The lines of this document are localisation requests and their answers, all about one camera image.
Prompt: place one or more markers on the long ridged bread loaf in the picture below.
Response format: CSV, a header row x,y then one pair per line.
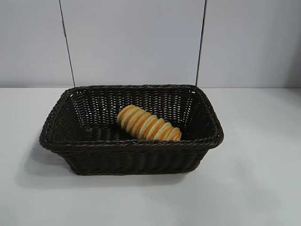
x,y
148,123

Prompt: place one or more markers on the dark brown wicker basket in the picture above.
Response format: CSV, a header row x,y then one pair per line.
x,y
131,157

